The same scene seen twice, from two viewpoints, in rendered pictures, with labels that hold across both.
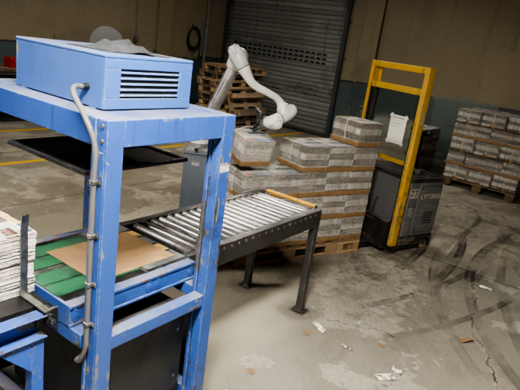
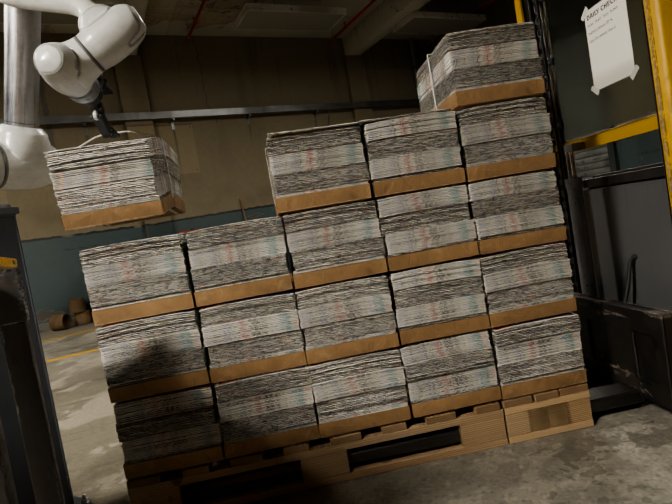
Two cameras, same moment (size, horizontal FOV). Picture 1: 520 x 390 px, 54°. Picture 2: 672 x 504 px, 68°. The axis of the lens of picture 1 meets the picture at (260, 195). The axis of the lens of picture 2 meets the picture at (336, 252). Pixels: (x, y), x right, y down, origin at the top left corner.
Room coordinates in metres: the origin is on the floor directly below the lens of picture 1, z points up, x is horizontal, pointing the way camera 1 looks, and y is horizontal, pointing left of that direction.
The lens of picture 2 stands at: (3.12, -1.18, 0.77)
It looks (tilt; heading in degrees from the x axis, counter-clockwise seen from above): 3 degrees down; 29
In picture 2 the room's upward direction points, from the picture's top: 10 degrees counter-clockwise
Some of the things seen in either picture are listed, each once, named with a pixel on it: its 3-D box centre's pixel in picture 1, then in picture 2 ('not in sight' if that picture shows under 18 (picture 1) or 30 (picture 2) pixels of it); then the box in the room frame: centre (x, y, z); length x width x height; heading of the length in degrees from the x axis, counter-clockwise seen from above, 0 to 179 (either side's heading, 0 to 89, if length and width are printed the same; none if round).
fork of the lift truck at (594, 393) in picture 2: (330, 246); (487, 422); (4.69, -0.75, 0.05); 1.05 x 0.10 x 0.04; 125
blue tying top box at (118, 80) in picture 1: (104, 72); not in sight; (2.21, 0.73, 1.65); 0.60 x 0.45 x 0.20; 56
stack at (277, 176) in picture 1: (283, 210); (302, 338); (4.48, -0.23, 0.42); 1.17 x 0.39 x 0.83; 125
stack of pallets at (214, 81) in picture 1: (230, 96); not in sight; (11.21, 0.95, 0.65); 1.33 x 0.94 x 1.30; 150
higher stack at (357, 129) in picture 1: (346, 184); (496, 234); (4.90, -0.83, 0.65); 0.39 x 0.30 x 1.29; 35
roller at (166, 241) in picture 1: (162, 239); not in sight; (2.56, 0.49, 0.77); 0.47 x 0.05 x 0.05; 56
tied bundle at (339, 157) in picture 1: (329, 155); (400, 162); (4.73, -0.59, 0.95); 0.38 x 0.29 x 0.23; 35
